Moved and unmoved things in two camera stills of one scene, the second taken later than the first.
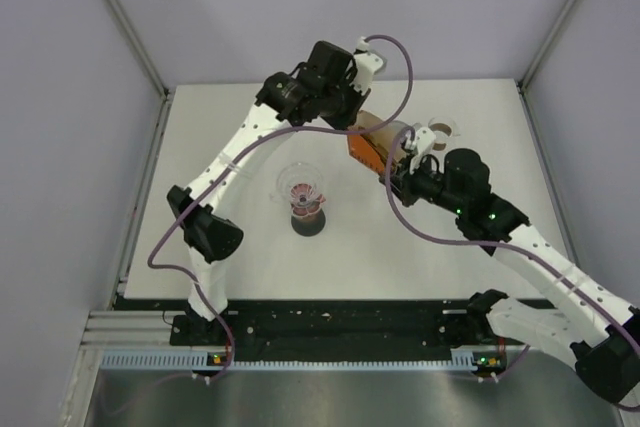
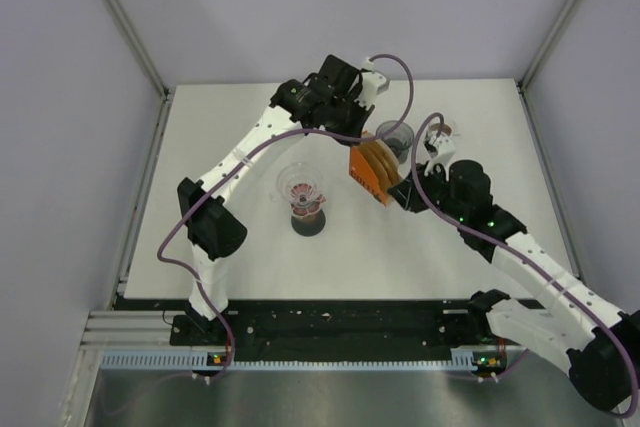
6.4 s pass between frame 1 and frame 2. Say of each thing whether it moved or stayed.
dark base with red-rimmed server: stayed
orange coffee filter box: moved
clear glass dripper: stayed
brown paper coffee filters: moved
